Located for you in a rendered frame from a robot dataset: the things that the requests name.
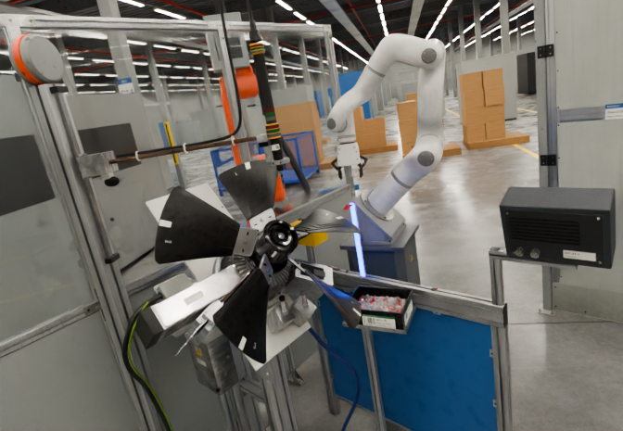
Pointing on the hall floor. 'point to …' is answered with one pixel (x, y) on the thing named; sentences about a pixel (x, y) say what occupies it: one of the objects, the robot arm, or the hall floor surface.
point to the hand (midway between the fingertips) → (350, 176)
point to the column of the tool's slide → (115, 296)
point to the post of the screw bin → (374, 379)
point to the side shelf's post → (227, 411)
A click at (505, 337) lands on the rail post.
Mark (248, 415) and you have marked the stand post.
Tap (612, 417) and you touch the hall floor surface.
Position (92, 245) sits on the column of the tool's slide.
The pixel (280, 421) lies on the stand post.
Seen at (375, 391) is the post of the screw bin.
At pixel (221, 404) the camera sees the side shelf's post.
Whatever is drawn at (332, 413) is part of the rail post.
